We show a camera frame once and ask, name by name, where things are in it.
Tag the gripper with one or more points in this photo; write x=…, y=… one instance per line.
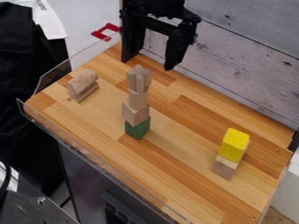
x=163, y=11

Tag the wooden plus block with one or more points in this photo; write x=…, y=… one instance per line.
x=139, y=77

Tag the green cube block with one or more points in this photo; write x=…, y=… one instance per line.
x=137, y=129

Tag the yellow cube block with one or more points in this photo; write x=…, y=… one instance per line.
x=233, y=145

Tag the small wooden cube block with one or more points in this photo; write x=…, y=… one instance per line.
x=225, y=168

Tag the wooden cylinder block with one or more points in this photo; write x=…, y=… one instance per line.
x=138, y=99

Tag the wooden arch block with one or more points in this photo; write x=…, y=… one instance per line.
x=82, y=84

